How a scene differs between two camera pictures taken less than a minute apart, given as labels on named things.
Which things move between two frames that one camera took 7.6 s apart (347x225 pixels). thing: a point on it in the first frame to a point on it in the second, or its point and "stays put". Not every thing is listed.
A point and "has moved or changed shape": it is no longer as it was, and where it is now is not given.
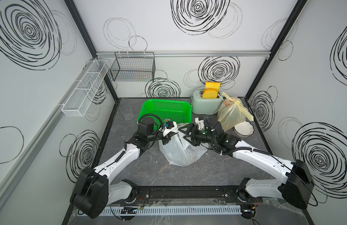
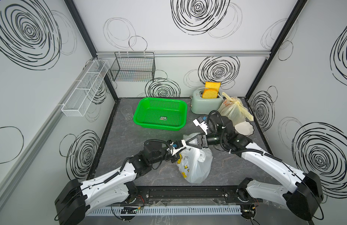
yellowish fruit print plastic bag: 231,112 stays put
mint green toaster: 201,106 stays put
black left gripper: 167,138 to 174,158
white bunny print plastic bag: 181,151 has moved or changed shape
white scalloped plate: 244,129 stays put
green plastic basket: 178,110 stays put
